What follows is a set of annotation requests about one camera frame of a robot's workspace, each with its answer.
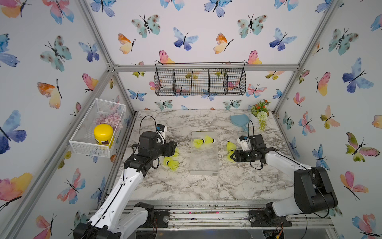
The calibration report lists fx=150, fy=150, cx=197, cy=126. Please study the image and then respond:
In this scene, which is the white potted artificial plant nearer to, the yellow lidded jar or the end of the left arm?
the end of the left arm

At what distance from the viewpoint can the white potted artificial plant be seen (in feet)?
3.30

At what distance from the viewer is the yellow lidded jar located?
2.11ft
